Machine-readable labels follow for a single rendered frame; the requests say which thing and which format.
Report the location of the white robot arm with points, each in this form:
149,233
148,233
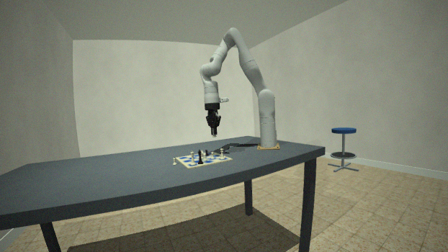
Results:
268,130

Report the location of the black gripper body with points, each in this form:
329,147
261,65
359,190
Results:
212,109

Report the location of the blue and cream chessboard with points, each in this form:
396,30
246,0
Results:
186,160

